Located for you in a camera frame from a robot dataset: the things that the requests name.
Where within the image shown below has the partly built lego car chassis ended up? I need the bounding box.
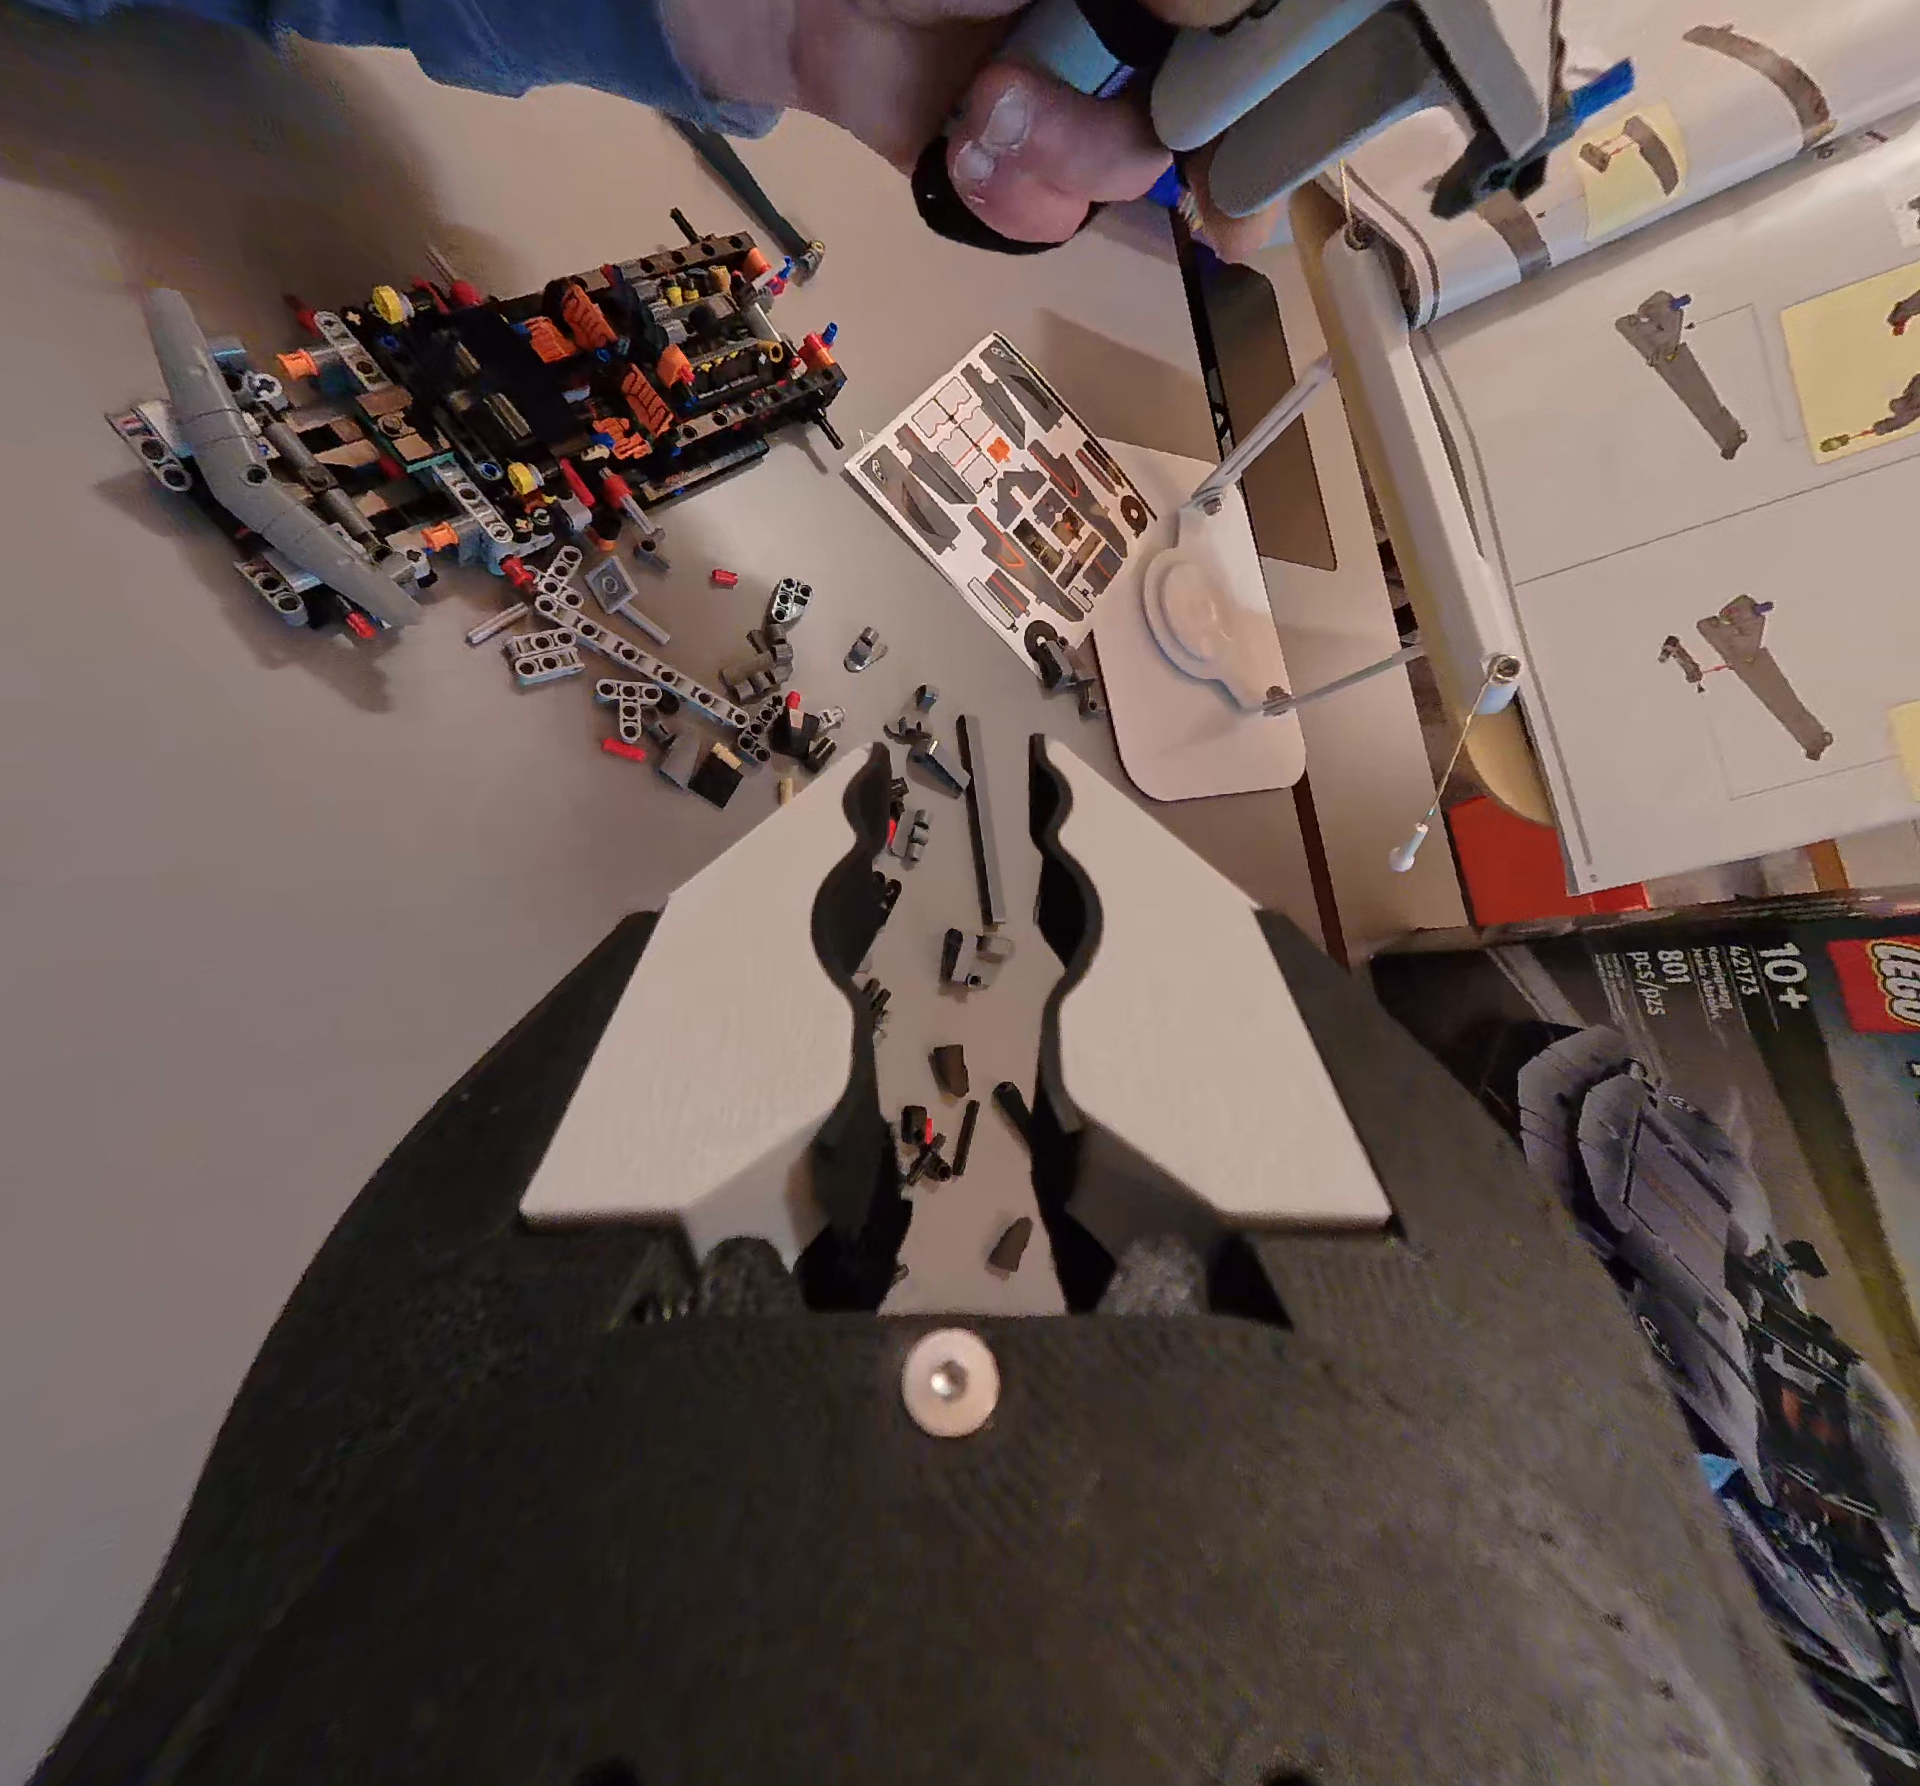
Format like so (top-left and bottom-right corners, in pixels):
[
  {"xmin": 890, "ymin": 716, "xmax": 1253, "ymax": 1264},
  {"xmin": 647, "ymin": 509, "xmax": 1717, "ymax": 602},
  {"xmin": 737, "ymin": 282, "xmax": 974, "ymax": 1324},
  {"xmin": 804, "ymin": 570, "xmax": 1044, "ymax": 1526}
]
[{"xmin": 105, "ymin": 208, "xmax": 850, "ymax": 639}]

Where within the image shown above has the person's left hand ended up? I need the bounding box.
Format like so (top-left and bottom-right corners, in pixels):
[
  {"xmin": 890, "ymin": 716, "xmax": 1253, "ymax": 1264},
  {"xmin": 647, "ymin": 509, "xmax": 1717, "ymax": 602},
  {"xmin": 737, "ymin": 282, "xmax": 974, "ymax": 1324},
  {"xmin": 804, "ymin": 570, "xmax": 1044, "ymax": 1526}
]
[{"xmin": 647, "ymin": 0, "xmax": 1307, "ymax": 261}]

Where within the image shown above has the lego instruction booklet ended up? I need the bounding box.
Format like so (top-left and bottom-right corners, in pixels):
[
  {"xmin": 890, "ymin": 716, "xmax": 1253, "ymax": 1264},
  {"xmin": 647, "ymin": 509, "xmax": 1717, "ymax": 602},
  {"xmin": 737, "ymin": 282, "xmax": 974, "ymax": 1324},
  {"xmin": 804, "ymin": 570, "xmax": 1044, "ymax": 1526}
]
[{"xmin": 1341, "ymin": 0, "xmax": 1920, "ymax": 898}]

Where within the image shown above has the pile of lego pieces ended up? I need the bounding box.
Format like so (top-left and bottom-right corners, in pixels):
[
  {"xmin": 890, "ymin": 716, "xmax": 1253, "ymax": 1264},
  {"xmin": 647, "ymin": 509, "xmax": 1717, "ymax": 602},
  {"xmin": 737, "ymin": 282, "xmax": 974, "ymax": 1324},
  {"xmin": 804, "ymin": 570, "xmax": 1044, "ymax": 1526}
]
[{"xmin": 463, "ymin": 541, "xmax": 1120, "ymax": 1278}]

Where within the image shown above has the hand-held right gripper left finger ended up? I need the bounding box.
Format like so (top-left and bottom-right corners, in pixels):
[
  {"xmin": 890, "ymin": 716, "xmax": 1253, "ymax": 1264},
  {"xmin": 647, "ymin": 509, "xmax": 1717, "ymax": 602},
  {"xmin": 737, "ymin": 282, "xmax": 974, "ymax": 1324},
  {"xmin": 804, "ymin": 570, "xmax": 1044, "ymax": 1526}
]
[{"xmin": 516, "ymin": 741, "xmax": 902, "ymax": 1269}]

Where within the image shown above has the white book stand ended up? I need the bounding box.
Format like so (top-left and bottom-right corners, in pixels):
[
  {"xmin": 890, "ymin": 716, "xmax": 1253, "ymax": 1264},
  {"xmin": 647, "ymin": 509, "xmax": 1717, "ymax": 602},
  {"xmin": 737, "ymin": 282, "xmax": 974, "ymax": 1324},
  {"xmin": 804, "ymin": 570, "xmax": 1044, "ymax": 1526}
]
[{"xmin": 1090, "ymin": 173, "xmax": 1593, "ymax": 902}]

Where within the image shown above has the dark grey strap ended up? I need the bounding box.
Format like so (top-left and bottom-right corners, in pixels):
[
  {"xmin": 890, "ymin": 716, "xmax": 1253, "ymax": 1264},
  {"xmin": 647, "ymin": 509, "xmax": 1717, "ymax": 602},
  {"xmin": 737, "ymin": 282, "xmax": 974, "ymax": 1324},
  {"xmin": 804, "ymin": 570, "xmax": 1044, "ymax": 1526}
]
[{"xmin": 667, "ymin": 113, "xmax": 828, "ymax": 276}]

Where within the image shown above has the lego sticker sheet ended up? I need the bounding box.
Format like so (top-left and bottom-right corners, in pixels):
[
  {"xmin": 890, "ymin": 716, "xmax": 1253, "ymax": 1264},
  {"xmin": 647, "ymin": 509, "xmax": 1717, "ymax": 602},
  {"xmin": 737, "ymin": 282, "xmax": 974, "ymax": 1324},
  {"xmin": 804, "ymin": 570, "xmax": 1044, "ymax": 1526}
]
[{"xmin": 844, "ymin": 334, "xmax": 1157, "ymax": 648}]

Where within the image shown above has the small black lego assembly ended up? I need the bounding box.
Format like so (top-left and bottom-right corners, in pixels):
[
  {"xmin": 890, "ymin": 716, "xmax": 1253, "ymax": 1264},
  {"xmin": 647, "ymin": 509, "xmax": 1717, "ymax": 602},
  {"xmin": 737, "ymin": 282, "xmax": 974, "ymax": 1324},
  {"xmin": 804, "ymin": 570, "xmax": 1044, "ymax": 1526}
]
[{"xmin": 1431, "ymin": 61, "xmax": 1635, "ymax": 221}]

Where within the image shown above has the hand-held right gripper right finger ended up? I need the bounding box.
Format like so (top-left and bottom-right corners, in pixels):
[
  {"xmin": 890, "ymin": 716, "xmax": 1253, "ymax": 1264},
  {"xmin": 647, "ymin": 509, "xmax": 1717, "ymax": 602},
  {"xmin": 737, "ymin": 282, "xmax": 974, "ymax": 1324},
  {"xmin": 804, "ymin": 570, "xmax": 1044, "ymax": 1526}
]
[{"xmin": 1025, "ymin": 733, "xmax": 1396, "ymax": 1315}]

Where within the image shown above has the dark grey lego connector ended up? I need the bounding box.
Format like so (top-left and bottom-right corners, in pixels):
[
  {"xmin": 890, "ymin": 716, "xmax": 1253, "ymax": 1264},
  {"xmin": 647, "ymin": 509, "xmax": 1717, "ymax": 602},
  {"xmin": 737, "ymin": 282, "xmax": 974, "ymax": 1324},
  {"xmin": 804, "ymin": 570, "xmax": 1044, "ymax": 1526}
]
[{"xmin": 1031, "ymin": 619, "xmax": 1116, "ymax": 720}]

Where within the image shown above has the red box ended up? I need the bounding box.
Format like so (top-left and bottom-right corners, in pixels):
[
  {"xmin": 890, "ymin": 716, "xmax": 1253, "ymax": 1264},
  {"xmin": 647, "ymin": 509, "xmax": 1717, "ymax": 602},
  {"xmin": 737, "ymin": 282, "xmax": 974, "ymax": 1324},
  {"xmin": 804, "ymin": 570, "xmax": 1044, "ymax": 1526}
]
[{"xmin": 1446, "ymin": 792, "xmax": 1653, "ymax": 930}]

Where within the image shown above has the lego set box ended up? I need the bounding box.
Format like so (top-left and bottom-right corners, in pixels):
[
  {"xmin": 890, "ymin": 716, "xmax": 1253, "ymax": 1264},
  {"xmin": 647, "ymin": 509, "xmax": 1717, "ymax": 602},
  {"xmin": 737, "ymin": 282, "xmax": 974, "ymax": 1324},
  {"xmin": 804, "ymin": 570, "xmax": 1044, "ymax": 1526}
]
[{"xmin": 1373, "ymin": 887, "xmax": 1920, "ymax": 1786}]

